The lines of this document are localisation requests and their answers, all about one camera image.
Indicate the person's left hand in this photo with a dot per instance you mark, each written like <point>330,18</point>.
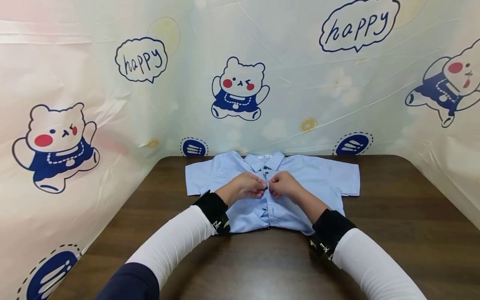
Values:
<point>242,186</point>

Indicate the person's right hand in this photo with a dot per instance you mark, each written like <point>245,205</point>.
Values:
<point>287,185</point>

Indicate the person's left fingers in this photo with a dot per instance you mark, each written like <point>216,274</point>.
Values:
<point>258,187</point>

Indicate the person's right fingers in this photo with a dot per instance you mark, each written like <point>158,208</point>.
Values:
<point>274,186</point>

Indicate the light blue short-sleeved shirt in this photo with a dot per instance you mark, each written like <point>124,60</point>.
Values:
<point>322,175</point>

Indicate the person's left forearm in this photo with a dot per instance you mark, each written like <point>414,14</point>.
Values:
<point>165,250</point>

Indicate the person's right forearm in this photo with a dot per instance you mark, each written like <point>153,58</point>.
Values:
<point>371,262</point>

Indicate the black wrist band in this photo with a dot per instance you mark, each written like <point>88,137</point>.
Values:
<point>330,233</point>
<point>213,210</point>

